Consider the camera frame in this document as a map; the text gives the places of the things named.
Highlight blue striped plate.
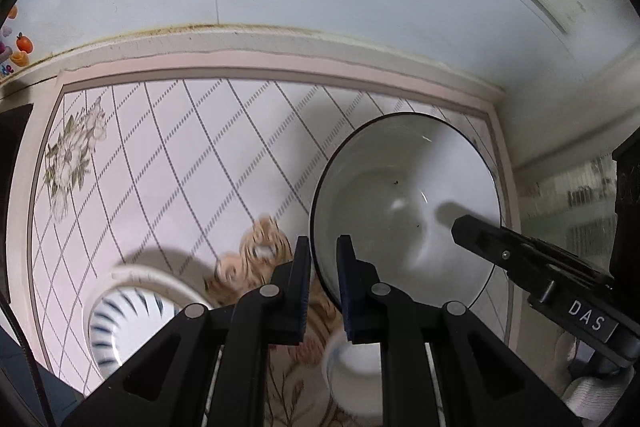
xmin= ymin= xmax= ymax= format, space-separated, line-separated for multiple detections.
xmin=89 ymin=284 xmax=221 ymax=380

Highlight thin black cable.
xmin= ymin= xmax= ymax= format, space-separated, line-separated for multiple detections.
xmin=0 ymin=297 xmax=56 ymax=427

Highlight frosted glass sliding door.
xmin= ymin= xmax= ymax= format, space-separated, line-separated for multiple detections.
xmin=515 ymin=127 xmax=621 ymax=358

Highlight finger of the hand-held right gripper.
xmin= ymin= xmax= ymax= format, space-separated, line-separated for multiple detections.
xmin=451 ymin=214 xmax=617 ymax=304
xmin=612 ymin=142 xmax=640 ymax=303

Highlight person's right forearm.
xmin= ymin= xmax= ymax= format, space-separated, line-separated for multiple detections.
xmin=555 ymin=332 xmax=621 ymax=423

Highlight white plate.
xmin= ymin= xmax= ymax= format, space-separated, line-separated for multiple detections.
xmin=111 ymin=267 xmax=216 ymax=303

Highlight dark rimmed white bowl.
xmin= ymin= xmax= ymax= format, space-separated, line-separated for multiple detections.
xmin=309 ymin=112 xmax=502 ymax=308

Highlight plain white bowl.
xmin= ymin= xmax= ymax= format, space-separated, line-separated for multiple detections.
xmin=322 ymin=329 xmax=388 ymax=418

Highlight floral printed tablecloth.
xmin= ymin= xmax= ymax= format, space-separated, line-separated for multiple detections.
xmin=27 ymin=77 xmax=516 ymax=427

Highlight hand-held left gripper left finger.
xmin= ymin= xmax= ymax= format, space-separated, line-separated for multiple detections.
xmin=62 ymin=236 xmax=313 ymax=427

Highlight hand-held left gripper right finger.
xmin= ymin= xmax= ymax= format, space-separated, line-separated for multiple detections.
xmin=336 ymin=235 xmax=568 ymax=427

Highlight colourful wall stickers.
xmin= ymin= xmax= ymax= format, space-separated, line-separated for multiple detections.
xmin=0 ymin=4 xmax=33 ymax=78

